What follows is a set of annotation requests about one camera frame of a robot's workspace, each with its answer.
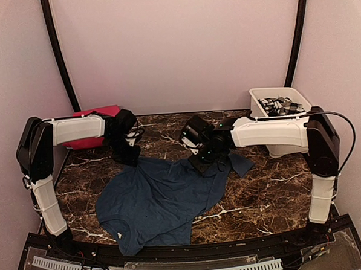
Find black front rail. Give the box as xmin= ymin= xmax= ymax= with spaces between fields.
xmin=46 ymin=223 xmax=327 ymax=270

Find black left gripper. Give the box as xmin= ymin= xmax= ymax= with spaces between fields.
xmin=104 ymin=132 xmax=141 ymax=167

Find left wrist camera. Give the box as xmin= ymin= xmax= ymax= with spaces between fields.
xmin=124 ymin=128 xmax=145 ymax=146

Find black corner post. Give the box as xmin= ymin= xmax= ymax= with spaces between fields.
xmin=40 ymin=0 xmax=81 ymax=112
xmin=284 ymin=0 xmax=307 ymax=88

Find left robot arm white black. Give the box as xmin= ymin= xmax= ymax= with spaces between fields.
xmin=16 ymin=109 xmax=141 ymax=236

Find pink trousers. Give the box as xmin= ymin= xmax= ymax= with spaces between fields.
xmin=55 ymin=105 xmax=120 ymax=150

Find right black corner post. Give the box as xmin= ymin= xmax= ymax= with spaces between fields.
xmin=284 ymin=0 xmax=307 ymax=88

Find white plastic laundry bin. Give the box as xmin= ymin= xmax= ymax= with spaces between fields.
xmin=249 ymin=87 xmax=312 ymax=158

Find left black corner post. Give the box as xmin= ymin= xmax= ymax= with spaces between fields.
xmin=40 ymin=0 xmax=81 ymax=112

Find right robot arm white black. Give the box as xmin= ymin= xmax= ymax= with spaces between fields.
xmin=179 ymin=106 xmax=353 ymax=246

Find dark blue garment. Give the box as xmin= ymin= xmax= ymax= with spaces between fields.
xmin=95 ymin=153 xmax=253 ymax=256

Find black white patterned garment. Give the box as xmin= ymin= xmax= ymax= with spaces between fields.
xmin=258 ymin=97 xmax=305 ymax=117

